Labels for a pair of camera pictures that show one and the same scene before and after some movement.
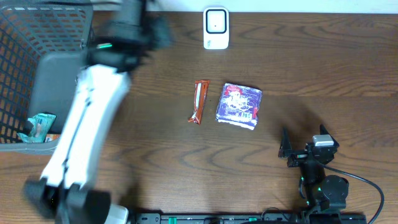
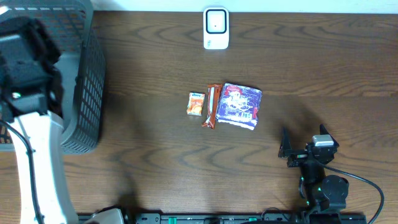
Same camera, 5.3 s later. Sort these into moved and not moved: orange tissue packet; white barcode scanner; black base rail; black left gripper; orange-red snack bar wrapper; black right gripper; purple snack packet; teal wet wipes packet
Moved: black left gripper; orange-red snack bar wrapper; orange tissue packet; teal wet wipes packet
Not moved: black right gripper; black base rail; white barcode scanner; purple snack packet
